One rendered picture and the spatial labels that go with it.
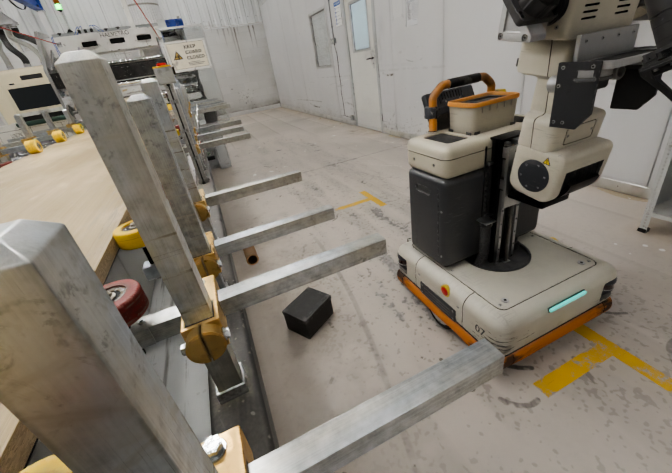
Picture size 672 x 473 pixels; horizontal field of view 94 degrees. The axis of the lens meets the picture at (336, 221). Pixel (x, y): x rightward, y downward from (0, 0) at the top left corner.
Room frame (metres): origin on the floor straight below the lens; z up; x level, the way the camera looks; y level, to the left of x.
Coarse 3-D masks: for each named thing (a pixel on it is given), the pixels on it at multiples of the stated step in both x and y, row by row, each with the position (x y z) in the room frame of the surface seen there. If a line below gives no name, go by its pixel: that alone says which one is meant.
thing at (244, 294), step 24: (360, 240) 0.48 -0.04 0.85; (384, 240) 0.47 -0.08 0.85; (312, 264) 0.43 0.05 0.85; (336, 264) 0.44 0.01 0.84; (240, 288) 0.40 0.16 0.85; (264, 288) 0.40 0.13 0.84; (288, 288) 0.41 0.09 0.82; (168, 312) 0.37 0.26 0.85; (144, 336) 0.34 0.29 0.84; (168, 336) 0.35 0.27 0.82
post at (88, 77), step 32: (64, 64) 0.32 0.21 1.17; (96, 64) 0.33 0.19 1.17; (96, 96) 0.33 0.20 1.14; (96, 128) 0.32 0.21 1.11; (128, 128) 0.33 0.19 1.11; (128, 160) 0.33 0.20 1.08; (128, 192) 0.32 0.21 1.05; (160, 192) 0.34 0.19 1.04; (160, 224) 0.33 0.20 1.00; (160, 256) 0.32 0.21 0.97; (192, 288) 0.33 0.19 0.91; (192, 320) 0.32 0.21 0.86; (224, 352) 0.33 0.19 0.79; (224, 384) 0.32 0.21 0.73
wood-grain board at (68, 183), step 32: (32, 160) 1.78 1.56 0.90; (64, 160) 1.60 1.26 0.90; (96, 160) 1.44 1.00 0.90; (0, 192) 1.12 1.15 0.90; (32, 192) 1.04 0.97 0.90; (64, 192) 0.97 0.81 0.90; (96, 192) 0.90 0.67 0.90; (96, 224) 0.64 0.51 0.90; (96, 256) 0.49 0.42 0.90; (0, 416) 0.20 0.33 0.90; (0, 448) 0.17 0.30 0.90
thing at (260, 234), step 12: (300, 216) 0.69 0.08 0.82; (312, 216) 0.69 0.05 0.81; (324, 216) 0.70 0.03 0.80; (252, 228) 0.67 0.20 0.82; (264, 228) 0.66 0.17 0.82; (276, 228) 0.66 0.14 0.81; (288, 228) 0.67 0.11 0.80; (300, 228) 0.67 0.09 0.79; (216, 240) 0.64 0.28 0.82; (228, 240) 0.63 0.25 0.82; (240, 240) 0.63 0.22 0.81; (252, 240) 0.64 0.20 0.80; (264, 240) 0.65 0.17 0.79; (228, 252) 0.62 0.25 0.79; (144, 264) 0.58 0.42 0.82; (156, 276) 0.57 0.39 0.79
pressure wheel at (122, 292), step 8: (120, 280) 0.38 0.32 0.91; (128, 280) 0.38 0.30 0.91; (112, 288) 0.37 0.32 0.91; (120, 288) 0.37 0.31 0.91; (128, 288) 0.36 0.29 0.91; (136, 288) 0.36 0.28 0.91; (112, 296) 0.35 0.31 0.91; (120, 296) 0.35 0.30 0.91; (128, 296) 0.34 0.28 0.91; (136, 296) 0.35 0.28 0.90; (144, 296) 0.36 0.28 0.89; (120, 304) 0.33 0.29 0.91; (128, 304) 0.33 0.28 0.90; (136, 304) 0.34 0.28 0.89; (144, 304) 0.35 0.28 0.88; (120, 312) 0.32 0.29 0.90; (128, 312) 0.33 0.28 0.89; (136, 312) 0.33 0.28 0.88; (144, 312) 0.34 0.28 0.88; (128, 320) 0.32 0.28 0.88; (136, 320) 0.33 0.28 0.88; (144, 352) 0.35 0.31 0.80
